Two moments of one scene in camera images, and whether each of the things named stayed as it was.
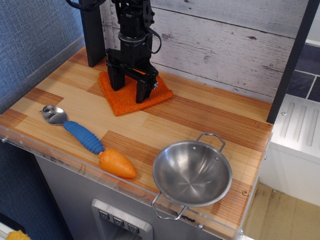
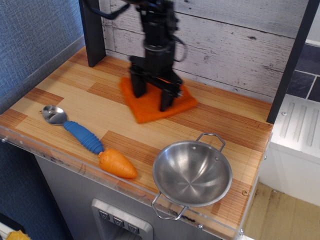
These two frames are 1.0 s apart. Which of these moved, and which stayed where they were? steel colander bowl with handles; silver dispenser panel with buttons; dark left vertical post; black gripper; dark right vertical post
Moved: black gripper
Stayed: silver dispenser panel with buttons; dark right vertical post; dark left vertical post; steel colander bowl with handles
